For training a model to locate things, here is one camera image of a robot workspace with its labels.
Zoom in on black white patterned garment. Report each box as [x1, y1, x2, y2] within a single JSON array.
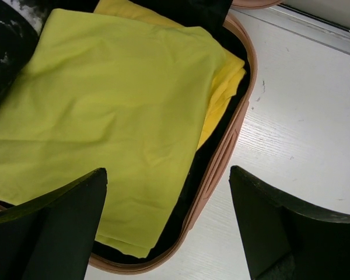
[[0, 1, 58, 105]]

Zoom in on yellow cloth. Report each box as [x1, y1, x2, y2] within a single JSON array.
[[94, 0, 247, 148]]

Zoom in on aluminium rail frame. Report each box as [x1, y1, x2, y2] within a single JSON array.
[[266, 4, 350, 55]]

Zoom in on lime green cloth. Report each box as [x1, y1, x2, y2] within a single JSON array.
[[0, 9, 226, 258]]

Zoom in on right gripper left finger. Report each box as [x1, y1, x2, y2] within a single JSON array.
[[0, 168, 107, 279]]

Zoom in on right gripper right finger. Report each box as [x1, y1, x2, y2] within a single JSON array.
[[229, 166, 350, 279]]

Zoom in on pink open suitcase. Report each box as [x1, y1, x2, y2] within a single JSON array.
[[0, 1, 276, 275]]

